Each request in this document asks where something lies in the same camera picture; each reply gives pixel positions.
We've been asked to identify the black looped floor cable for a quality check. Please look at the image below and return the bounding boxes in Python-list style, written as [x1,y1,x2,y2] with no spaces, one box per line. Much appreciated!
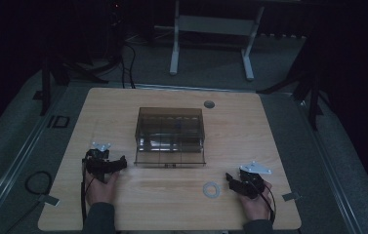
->
[3,170,55,234]

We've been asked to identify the grey tape strip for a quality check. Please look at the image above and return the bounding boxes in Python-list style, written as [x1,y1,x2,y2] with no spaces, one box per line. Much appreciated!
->
[37,193,61,207]
[281,191,303,203]

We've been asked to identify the person's right hand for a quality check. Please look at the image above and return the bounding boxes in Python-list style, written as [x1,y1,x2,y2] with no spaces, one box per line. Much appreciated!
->
[239,180,274,222]

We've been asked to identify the black floor cables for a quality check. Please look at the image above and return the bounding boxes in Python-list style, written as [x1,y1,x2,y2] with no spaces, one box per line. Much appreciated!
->
[118,19,138,90]

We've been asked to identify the smoky clear plastic drawer cabinet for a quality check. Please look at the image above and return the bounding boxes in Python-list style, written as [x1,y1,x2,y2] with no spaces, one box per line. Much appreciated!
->
[134,106,206,154]

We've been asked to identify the white metal table frame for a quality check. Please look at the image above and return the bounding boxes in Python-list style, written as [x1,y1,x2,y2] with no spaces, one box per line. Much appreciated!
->
[169,0,266,82]

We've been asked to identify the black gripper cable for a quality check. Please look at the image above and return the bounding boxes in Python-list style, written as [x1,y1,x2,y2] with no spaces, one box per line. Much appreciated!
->
[253,180,277,225]
[79,158,96,226]

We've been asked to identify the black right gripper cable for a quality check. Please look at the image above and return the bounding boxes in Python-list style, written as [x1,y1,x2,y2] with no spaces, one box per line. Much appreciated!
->
[253,180,277,225]

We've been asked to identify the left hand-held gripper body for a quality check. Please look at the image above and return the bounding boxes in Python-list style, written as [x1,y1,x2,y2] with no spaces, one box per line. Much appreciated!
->
[82,141,114,183]

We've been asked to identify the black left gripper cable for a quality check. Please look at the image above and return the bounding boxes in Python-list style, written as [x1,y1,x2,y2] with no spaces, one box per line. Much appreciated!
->
[79,158,96,226]

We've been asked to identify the black rectangular floor bracket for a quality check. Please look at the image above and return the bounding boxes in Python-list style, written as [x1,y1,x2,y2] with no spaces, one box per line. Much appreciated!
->
[46,114,71,130]

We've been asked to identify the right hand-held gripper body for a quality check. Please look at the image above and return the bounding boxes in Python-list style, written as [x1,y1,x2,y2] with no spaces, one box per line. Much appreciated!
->
[238,160,273,200]

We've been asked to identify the white tape roll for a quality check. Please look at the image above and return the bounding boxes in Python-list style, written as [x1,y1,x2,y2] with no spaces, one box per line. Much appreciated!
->
[202,181,223,200]

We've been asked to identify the black metal stand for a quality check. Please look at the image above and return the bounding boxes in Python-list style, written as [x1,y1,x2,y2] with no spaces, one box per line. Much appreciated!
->
[32,19,110,117]
[257,38,336,133]

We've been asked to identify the person's left hand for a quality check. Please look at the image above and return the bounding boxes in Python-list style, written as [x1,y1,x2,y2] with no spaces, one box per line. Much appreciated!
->
[85,170,121,207]

